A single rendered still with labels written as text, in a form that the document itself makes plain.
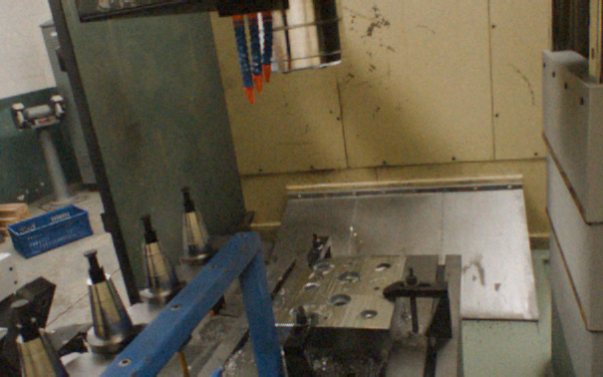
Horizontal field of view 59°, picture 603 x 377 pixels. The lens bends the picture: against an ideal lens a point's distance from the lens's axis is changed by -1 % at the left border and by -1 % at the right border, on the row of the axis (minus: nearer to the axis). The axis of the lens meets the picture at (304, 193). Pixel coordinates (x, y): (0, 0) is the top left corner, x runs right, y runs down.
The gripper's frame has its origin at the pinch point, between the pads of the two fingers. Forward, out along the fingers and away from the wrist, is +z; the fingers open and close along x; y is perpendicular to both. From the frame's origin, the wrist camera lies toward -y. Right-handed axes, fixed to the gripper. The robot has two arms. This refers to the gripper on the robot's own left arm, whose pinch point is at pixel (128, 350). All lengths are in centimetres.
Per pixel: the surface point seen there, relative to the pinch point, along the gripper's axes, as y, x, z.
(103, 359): -1.8, 4.1, 0.0
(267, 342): 16.9, -25.8, 5.2
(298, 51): -28, -43, 13
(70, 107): 23, -438, -378
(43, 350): -8.2, 11.2, 0.5
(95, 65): -30, -76, -52
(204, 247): -3.2, -21.0, 0.7
